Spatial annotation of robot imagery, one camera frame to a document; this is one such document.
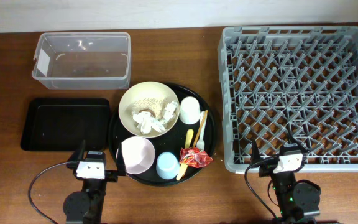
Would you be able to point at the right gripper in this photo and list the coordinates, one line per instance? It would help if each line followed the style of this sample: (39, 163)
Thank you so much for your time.
(268, 168)

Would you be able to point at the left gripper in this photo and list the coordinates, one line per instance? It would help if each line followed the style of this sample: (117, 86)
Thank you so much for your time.
(111, 176)

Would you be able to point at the pink small bowl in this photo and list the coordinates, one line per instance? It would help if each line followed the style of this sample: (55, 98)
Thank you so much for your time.
(138, 154)

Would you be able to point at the white tissue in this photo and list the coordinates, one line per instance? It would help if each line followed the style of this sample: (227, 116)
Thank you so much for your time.
(169, 111)
(146, 123)

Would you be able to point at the light blue plastic cup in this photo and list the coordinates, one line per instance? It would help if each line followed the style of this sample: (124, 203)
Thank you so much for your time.
(167, 166)

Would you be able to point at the beige large bowl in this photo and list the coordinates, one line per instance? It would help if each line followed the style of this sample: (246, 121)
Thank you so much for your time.
(141, 91)

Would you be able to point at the white plastic fork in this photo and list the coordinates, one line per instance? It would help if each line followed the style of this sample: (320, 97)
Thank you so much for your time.
(200, 144)

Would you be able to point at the rice and food scraps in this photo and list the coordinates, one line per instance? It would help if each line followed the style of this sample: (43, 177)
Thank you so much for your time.
(153, 105)

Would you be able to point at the wooden chopstick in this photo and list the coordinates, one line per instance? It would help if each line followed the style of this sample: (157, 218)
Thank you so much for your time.
(204, 114)

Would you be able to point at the red snack wrapper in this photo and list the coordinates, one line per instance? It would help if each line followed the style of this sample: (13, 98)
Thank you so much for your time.
(194, 157)

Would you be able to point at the white plastic cup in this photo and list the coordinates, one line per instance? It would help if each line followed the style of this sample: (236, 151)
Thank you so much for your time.
(189, 110)

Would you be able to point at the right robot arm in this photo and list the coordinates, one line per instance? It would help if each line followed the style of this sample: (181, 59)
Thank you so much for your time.
(298, 200)

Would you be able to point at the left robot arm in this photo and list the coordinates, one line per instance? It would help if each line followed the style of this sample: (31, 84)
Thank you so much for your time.
(86, 205)

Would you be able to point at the grey dishwasher rack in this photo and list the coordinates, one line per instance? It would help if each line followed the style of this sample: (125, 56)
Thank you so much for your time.
(302, 79)

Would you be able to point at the clear plastic waste bin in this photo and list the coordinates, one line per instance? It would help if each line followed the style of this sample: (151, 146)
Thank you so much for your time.
(83, 60)

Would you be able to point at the black rectangular tray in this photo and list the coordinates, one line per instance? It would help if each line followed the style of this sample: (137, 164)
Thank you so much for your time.
(62, 124)

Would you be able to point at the round black serving tray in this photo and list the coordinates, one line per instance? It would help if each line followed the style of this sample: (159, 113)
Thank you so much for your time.
(172, 141)

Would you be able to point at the yellow plastic knife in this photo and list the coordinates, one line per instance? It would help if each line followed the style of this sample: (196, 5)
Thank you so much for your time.
(183, 167)

